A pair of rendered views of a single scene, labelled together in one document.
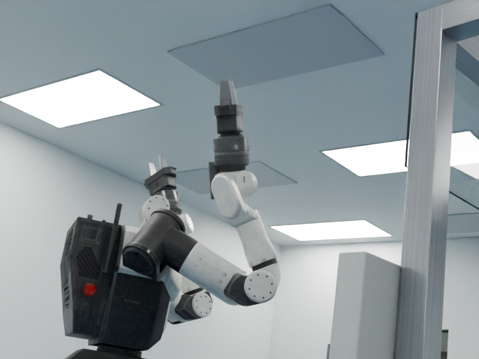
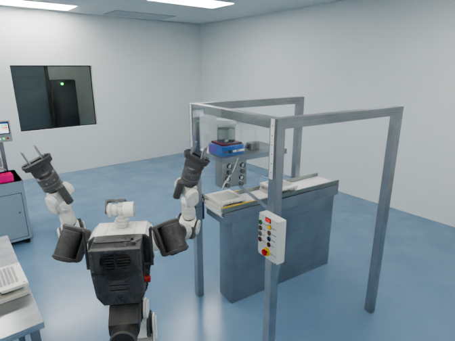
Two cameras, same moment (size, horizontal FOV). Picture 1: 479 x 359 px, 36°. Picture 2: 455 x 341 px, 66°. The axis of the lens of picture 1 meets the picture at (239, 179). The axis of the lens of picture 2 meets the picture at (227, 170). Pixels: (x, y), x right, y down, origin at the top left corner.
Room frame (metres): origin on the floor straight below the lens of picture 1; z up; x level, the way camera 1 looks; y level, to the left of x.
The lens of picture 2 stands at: (1.28, 1.53, 1.96)
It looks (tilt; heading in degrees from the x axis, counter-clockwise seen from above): 17 degrees down; 280
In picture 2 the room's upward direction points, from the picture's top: straight up
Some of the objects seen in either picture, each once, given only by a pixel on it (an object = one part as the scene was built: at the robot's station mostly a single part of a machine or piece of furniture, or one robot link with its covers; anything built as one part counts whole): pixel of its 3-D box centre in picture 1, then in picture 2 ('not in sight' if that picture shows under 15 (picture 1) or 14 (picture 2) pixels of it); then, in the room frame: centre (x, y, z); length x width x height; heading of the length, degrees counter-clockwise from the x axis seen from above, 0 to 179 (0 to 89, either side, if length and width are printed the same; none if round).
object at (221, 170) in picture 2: not in sight; (231, 172); (1.69, -0.95, 1.20); 0.22 x 0.11 x 0.20; 43
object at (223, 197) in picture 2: not in sight; (225, 197); (1.75, -1.06, 0.95); 0.25 x 0.24 x 0.02; 133
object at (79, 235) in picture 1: (117, 282); (122, 259); (1.97, 0.28, 1.15); 0.34 x 0.30 x 0.36; 18
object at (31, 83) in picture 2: not in sight; (56, 97); (5.54, -4.37, 1.43); 1.38 x 0.01 x 1.16; 49
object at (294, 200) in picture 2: not in sight; (277, 197); (1.35, -1.43, 0.83); 1.30 x 0.29 x 0.10; 43
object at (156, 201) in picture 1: (152, 214); (122, 212); (1.98, 0.22, 1.35); 0.10 x 0.07 x 0.09; 18
